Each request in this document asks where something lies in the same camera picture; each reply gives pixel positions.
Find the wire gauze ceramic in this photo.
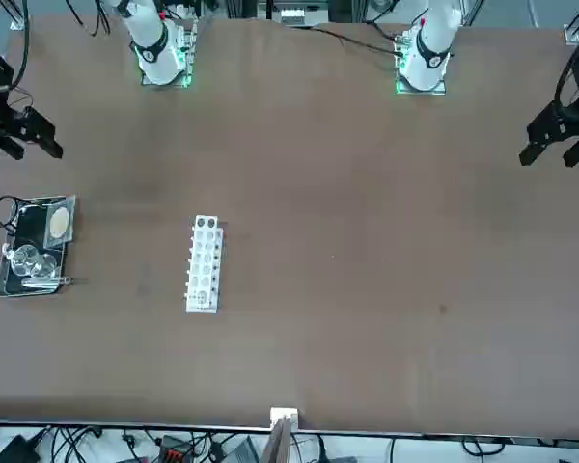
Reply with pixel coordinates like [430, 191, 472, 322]
[41, 194, 77, 250]

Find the glass test tube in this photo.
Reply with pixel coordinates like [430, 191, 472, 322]
[21, 275, 89, 289]

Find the steel tray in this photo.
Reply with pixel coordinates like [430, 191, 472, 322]
[0, 196, 71, 298]

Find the white test tube rack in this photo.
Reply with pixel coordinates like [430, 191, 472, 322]
[182, 214, 226, 313]

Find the black power adapter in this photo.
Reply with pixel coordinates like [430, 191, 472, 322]
[0, 433, 42, 463]

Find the red black electronic box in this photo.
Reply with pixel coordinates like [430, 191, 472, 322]
[157, 435, 195, 463]

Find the ridged black power supply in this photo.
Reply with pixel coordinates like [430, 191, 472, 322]
[226, 436, 261, 463]

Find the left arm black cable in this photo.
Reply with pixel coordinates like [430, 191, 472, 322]
[553, 28, 579, 115]

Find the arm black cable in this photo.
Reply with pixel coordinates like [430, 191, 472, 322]
[7, 0, 35, 122]
[553, 28, 579, 115]

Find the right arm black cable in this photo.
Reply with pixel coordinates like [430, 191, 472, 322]
[7, 0, 35, 122]

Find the thin black cable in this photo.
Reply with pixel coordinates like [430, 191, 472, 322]
[289, 23, 406, 62]

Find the white post foot bracket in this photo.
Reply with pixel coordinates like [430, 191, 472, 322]
[269, 407, 300, 430]

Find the aluminium camera post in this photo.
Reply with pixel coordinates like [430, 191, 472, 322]
[262, 417, 293, 463]

